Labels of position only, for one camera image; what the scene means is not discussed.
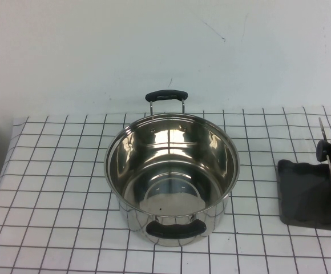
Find grey tray lid rack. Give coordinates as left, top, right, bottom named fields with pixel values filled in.
left=276, top=116, right=331, bottom=232

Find stainless steel pot black handles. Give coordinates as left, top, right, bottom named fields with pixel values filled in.
left=104, top=88, right=242, bottom=248

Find white wire rack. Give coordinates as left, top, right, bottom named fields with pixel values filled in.
left=0, top=105, right=331, bottom=274

